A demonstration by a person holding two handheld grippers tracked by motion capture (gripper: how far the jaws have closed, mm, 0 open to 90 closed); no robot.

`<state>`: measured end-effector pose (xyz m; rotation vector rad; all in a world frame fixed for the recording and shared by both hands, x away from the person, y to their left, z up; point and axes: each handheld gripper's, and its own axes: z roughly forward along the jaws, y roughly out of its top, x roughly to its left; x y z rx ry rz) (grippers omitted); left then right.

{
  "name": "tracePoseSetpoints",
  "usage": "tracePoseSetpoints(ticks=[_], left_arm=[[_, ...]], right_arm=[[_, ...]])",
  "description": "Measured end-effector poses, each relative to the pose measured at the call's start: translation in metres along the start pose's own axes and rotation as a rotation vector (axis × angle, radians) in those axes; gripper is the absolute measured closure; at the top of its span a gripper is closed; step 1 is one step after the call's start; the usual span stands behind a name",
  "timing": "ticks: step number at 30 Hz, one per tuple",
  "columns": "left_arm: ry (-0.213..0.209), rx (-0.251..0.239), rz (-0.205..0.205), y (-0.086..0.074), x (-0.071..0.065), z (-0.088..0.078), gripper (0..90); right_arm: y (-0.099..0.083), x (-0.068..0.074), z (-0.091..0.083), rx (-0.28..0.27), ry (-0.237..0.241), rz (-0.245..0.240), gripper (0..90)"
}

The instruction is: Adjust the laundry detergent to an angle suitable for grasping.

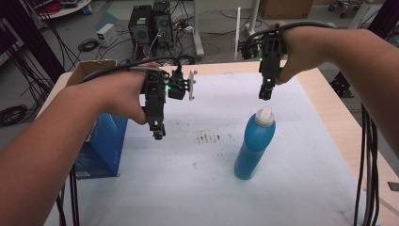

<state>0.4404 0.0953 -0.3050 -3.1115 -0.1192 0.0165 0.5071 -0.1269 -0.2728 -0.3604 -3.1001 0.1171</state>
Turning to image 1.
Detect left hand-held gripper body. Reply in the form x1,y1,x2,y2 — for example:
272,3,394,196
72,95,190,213
140,69,199,127

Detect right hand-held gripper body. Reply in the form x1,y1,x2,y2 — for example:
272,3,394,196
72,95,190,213
239,29,288,87

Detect blue bottle with white cap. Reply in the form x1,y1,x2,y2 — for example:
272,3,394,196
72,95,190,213
233,105,278,181

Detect person's right hand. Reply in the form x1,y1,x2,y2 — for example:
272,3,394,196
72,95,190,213
267,20,331,86

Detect person's left hand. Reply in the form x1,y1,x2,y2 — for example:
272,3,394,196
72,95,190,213
66,61,158,125

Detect white pole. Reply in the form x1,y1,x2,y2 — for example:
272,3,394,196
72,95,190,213
233,7,243,61

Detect brown cardboard box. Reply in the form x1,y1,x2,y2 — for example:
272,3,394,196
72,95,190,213
259,0,315,21

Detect blue cardboard box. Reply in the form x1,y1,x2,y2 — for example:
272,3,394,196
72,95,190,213
65,58,129,181

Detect black computer tower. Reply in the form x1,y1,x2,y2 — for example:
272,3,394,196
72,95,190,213
152,0,174,49
127,4,154,49

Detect white metal stand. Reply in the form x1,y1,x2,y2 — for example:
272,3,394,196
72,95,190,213
191,0,205,58

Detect small white device box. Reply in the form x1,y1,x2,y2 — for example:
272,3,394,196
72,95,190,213
96,23,119,48

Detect right hand-held gripper cable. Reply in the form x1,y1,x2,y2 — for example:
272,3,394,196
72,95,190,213
244,20,337,48

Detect hand-held gripper cable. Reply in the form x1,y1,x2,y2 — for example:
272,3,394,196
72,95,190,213
244,20,337,48
80,56,184,85

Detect left hand-held gripper cable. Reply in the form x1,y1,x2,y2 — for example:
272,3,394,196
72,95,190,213
80,56,184,85

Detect black metal bracket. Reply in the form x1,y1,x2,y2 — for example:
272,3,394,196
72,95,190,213
328,71,355,99

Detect black coiled cable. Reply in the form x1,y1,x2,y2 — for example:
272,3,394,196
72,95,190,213
77,38,101,53
0,104,29,127

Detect black cable bundle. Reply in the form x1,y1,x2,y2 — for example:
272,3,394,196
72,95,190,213
353,103,381,226
56,163,81,226

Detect black equipment frame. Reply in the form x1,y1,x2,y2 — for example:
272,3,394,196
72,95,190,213
0,0,66,83

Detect red coiled cable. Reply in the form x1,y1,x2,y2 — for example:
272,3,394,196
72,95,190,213
38,1,63,15

